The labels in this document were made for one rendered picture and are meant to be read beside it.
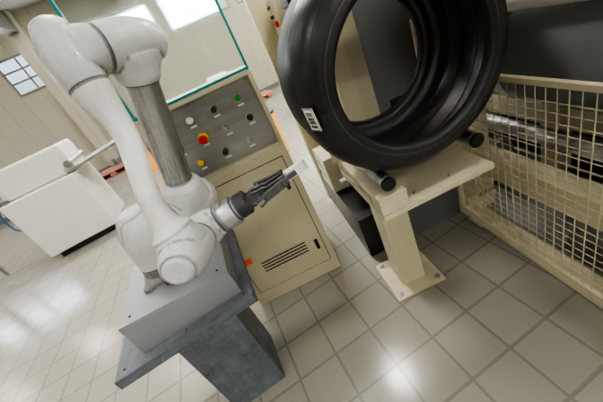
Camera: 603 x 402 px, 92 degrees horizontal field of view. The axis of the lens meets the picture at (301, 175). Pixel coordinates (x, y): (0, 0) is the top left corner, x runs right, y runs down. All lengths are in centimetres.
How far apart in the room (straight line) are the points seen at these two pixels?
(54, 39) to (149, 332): 88
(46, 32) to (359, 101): 90
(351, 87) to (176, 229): 75
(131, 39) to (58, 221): 382
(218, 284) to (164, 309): 18
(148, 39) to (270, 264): 127
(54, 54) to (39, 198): 372
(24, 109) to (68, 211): 481
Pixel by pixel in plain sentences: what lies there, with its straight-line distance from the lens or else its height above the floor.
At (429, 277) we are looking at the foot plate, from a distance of 173.
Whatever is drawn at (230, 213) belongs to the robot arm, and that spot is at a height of 100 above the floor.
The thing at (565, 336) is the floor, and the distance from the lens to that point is 161.
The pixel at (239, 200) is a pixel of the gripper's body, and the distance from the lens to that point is 83.
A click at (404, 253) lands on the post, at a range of 157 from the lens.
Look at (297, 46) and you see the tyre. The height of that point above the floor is 132.
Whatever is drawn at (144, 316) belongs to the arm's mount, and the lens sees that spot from 114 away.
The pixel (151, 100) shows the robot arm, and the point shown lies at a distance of 103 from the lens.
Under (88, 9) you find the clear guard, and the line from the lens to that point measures 147.
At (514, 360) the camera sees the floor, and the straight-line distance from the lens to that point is 154.
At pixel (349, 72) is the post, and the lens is 110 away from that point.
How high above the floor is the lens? 137
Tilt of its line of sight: 27 degrees down
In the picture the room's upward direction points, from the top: 25 degrees counter-clockwise
